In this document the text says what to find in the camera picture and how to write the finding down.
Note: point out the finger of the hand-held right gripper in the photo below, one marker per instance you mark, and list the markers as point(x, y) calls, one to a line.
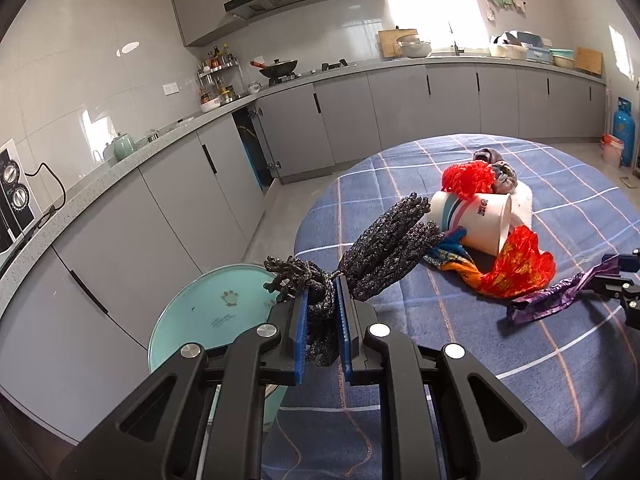
point(612, 262)
point(625, 292)

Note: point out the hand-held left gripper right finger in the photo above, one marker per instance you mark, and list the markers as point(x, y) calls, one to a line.
point(344, 330)

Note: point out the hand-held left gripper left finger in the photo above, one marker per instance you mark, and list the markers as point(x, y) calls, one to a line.
point(301, 340)

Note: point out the purple foil wrapper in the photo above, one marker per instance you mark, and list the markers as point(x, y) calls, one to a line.
point(545, 300)

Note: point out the red plastic bag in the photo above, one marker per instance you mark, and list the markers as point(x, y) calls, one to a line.
point(525, 260)

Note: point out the teal plastic trash bin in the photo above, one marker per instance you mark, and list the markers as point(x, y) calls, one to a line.
point(210, 310)

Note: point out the blue plaid tablecloth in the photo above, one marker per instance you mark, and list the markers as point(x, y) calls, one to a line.
point(450, 320)

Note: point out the white bucket with orange lid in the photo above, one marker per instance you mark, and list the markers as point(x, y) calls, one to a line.
point(612, 150)

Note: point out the blue orange foil wrapper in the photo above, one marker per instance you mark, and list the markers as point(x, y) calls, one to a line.
point(450, 255)

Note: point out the blue gas cylinder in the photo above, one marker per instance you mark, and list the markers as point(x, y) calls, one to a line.
point(624, 132)

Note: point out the white striped paper cup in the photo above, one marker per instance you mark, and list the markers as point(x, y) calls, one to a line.
point(475, 220)

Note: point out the dark crumpled bag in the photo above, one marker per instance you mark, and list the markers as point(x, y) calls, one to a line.
point(487, 155)

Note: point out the red mesh netting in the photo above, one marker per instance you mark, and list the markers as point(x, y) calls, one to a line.
point(467, 180)

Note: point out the grey kitchen counter cabinets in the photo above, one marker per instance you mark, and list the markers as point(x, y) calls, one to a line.
point(175, 200)

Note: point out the brown wooden board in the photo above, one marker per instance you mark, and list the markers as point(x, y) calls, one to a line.
point(589, 61)

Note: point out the teal plastic container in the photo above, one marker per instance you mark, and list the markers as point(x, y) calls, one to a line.
point(562, 59)

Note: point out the blue storage box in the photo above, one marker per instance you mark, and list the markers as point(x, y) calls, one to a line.
point(537, 52)

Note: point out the white dish basket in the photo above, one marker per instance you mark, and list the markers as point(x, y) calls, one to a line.
point(507, 50)

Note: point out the white bowl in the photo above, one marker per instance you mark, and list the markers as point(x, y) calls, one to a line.
point(210, 105)

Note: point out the small metal pot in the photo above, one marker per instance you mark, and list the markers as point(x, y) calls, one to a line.
point(153, 135)

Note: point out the small white jar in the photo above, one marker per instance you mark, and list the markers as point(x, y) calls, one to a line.
point(253, 86)

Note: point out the green teapot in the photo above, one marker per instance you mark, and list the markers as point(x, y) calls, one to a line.
point(124, 149)

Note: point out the gas stove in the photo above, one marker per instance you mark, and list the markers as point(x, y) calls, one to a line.
point(335, 66)

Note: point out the metal faucet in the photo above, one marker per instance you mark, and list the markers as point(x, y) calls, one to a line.
point(456, 42)

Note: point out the black wok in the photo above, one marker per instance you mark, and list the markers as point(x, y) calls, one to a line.
point(280, 67)

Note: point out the metal spice rack with bottles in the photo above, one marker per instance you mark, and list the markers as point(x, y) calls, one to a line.
point(217, 67)

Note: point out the steel bowl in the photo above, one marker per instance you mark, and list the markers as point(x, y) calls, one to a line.
point(415, 49)

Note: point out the wooden cutting board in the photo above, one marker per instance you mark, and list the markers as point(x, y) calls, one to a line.
point(387, 42)

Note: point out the bright window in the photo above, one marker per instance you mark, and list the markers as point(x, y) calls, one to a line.
point(435, 0)

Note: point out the silver microwave oven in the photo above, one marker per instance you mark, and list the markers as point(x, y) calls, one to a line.
point(12, 195)

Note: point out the wall hook rack with cloths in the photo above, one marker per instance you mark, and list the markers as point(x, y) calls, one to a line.
point(505, 2)

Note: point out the white wall socket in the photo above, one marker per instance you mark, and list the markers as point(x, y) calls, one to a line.
point(170, 89)

